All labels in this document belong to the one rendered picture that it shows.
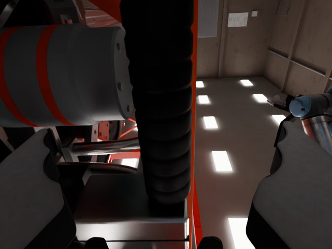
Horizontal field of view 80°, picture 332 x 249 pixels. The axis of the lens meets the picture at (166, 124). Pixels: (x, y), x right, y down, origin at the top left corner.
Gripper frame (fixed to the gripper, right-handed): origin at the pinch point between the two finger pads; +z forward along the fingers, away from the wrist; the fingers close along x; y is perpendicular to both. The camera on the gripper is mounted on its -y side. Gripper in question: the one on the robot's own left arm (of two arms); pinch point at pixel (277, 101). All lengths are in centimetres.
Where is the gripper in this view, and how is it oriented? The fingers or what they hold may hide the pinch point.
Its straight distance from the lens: 126.8
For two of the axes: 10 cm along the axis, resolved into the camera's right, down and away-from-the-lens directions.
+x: -9.8, 0.2, -2.2
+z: -2.0, -4.8, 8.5
